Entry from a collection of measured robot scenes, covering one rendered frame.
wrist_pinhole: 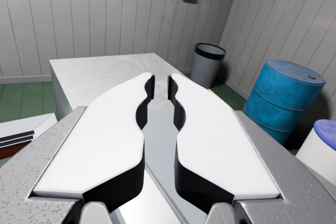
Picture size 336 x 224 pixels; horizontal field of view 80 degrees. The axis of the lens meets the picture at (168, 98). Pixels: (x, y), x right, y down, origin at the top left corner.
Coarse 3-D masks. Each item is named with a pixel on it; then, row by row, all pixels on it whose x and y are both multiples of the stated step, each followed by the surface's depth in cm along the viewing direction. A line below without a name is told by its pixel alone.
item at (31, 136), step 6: (24, 132) 81; (30, 132) 82; (0, 138) 77; (6, 138) 78; (12, 138) 79; (18, 138) 80; (24, 138) 82; (30, 138) 83; (0, 144) 77; (6, 144) 79; (12, 144) 79; (18, 144) 81; (24, 144) 82; (0, 150) 78
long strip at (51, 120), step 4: (52, 116) 91; (44, 120) 88; (48, 120) 88; (52, 120) 89; (56, 120) 89; (40, 124) 86; (44, 124) 86; (48, 124) 86; (52, 124) 87; (36, 128) 83; (40, 128) 84; (44, 128) 84; (36, 132) 82; (40, 132) 82; (36, 136) 80
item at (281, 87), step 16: (272, 64) 212; (288, 64) 223; (256, 80) 230; (272, 80) 201; (288, 80) 190; (304, 80) 189; (320, 80) 197; (256, 96) 220; (272, 96) 204; (288, 96) 196; (304, 96) 193; (256, 112) 221; (272, 112) 209; (288, 112) 204; (304, 112) 210; (272, 128) 216; (288, 128) 216
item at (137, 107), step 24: (120, 96) 9; (144, 96) 9; (96, 120) 8; (120, 120) 8; (144, 120) 10; (72, 144) 7; (96, 144) 7; (120, 144) 7; (48, 168) 6; (72, 168) 6; (96, 168) 6; (120, 168) 6; (144, 168) 8; (48, 192) 5; (72, 192) 5; (96, 192) 5; (120, 192) 6
